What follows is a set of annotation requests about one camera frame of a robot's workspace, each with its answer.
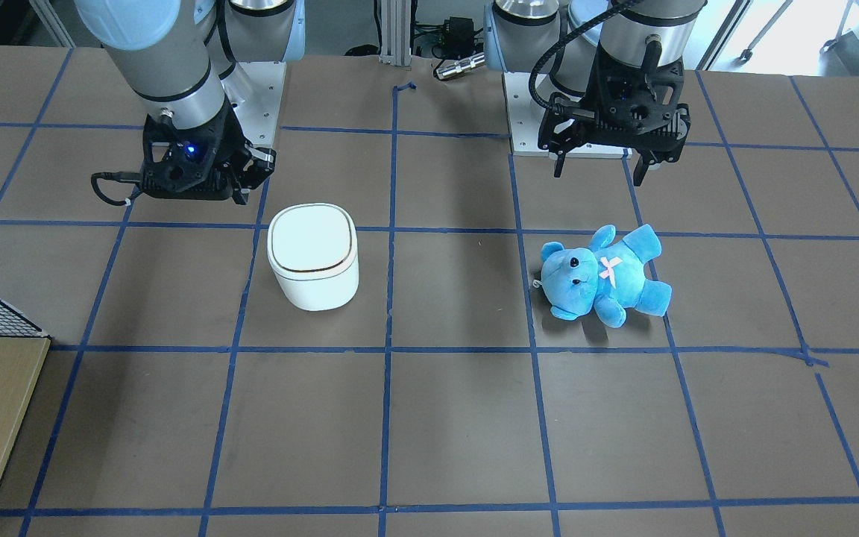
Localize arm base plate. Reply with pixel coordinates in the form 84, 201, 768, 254
221, 62, 289, 148
503, 72, 629, 159

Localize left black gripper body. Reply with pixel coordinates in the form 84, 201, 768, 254
538, 47, 691, 159

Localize silver flashlight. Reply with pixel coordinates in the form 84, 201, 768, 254
432, 52, 486, 82

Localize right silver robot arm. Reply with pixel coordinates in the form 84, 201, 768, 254
75, 1, 306, 207

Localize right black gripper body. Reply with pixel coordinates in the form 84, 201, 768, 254
139, 104, 254, 203

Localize blue teddy bear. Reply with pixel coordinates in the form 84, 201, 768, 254
534, 224, 673, 327

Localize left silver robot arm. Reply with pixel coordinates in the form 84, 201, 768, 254
484, 1, 705, 186

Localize white lidded trash can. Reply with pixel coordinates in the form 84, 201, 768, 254
267, 203, 360, 312

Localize aluminium frame post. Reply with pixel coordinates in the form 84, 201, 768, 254
375, 1, 416, 70

